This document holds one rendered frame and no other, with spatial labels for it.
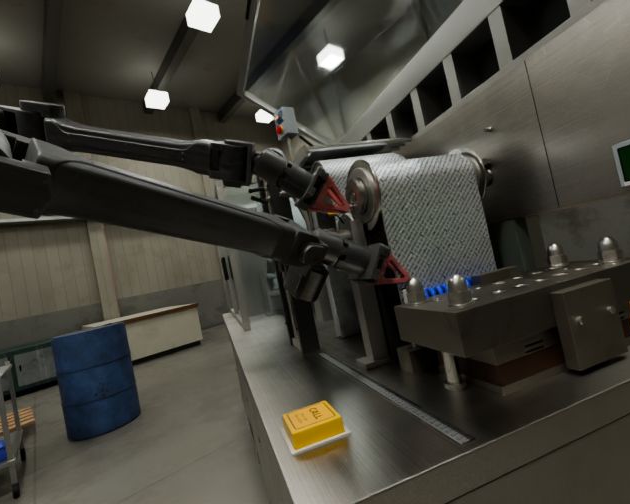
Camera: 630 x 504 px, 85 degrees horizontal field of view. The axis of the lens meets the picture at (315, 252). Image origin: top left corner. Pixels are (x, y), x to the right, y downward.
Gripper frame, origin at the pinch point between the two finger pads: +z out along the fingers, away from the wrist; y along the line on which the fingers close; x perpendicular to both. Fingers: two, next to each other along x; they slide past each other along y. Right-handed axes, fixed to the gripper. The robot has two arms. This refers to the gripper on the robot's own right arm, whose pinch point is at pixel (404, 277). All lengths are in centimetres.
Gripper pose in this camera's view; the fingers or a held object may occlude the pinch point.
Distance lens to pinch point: 68.1
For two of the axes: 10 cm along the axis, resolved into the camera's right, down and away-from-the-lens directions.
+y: 2.9, -1.0, -9.5
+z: 9.1, 3.4, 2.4
